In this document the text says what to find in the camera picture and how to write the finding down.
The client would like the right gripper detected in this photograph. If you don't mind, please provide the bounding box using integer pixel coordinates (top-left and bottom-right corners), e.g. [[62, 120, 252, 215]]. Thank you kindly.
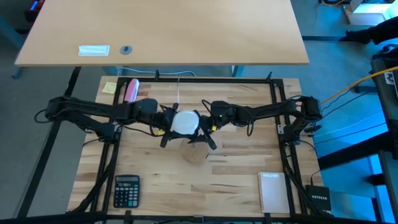
[[187, 109, 218, 151]]

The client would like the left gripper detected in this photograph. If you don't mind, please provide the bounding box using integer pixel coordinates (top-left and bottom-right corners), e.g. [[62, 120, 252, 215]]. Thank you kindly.
[[150, 103, 192, 149]]

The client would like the wooden base table lamp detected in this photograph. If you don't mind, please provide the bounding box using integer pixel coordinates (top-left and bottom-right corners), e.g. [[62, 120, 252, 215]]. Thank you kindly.
[[179, 138, 210, 166]]

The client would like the white LED lightbulb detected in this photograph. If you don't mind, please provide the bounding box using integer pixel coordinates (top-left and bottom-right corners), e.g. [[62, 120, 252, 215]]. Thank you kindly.
[[170, 110, 200, 136]]

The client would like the pink stapler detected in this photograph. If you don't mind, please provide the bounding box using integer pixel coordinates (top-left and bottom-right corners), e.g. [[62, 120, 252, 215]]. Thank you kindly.
[[123, 78, 141, 104]]

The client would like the black desk calculator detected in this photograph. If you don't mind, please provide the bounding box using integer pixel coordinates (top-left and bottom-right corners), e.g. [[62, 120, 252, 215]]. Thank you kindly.
[[113, 174, 141, 208]]

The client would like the yellow sticky note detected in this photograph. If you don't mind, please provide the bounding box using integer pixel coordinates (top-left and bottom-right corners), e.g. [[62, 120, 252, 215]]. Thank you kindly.
[[101, 82, 118, 95]]

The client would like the spiral notebook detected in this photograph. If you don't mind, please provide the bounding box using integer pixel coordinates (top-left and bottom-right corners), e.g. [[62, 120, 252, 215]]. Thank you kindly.
[[257, 172, 291, 215]]

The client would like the light wooden desk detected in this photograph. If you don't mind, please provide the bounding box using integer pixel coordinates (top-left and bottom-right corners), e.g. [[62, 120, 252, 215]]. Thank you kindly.
[[14, 0, 310, 67]]

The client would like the black Netgear network box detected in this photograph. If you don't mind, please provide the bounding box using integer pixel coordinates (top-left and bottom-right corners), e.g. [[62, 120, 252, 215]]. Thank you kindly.
[[305, 184, 332, 213]]

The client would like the black equipment cart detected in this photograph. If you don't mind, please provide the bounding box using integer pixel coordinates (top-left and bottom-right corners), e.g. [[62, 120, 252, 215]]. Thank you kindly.
[[371, 45, 398, 150]]

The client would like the person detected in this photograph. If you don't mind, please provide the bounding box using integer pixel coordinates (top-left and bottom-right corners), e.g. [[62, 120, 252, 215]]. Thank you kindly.
[[338, 17, 398, 45]]

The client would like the white cardboard box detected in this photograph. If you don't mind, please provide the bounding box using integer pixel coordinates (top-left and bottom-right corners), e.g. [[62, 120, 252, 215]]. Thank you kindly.
[[343, 0, 398, 26]]

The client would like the black metal table frame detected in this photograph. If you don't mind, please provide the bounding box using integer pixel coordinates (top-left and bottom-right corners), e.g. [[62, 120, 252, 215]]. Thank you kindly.
[[89, 76, 313, 218]]

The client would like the grey cable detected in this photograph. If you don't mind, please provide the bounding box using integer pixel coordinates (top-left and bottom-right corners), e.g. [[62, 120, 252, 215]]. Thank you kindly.
[[117, 66, 197, 77]]

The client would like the black camera stand frame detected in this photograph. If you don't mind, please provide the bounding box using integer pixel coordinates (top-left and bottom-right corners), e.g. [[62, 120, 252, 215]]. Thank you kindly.
[[0, 67, 398, 224]]

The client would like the yellow cable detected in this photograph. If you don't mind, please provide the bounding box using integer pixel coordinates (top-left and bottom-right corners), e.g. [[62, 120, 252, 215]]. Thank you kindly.
[[320, 65, 398, 105]]

